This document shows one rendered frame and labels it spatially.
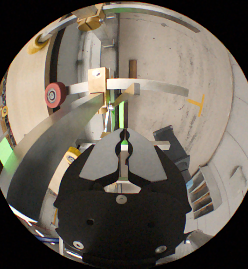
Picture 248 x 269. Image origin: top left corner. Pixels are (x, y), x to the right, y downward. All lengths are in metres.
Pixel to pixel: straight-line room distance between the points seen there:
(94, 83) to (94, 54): 0.32
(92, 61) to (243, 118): 2.76
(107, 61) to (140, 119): 0.94
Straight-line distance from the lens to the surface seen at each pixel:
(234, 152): 2.67
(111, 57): 0.44
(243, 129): 2.62
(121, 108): 0.43
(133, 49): 1.21
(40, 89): 0.35
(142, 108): 1.18
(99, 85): 0.26
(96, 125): 0.59
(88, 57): 0.57
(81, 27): 0.25
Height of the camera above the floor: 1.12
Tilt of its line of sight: 57 degrees down
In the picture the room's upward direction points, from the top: 177 degrees counter-clockwise
